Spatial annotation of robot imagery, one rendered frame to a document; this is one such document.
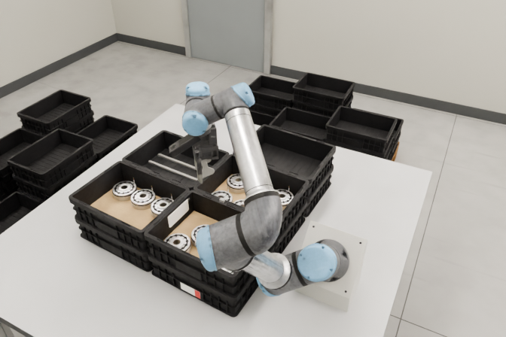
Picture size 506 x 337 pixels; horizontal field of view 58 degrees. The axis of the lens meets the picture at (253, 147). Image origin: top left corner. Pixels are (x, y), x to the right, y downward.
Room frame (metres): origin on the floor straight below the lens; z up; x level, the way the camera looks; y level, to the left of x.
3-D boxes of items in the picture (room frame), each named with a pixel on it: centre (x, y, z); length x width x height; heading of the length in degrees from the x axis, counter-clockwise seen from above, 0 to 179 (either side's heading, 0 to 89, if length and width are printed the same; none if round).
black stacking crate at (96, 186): (1.42, 0.50, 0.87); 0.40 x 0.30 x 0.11; 59
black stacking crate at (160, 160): (1.68, 0.35, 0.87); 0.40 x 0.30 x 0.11; 59
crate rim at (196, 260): (1.22, 0.16, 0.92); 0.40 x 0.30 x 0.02; 59
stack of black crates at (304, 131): (2.72, -0.35, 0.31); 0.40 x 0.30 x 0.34; 63
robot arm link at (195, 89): (1.27, 0.17, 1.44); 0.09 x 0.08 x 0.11; 1
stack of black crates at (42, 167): (2.21, 1.20, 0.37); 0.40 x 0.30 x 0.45; 153
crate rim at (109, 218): (1.42, 0.50, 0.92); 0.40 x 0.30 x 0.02; 59
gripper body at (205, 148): (1.27, 0.17, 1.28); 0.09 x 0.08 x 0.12; 104
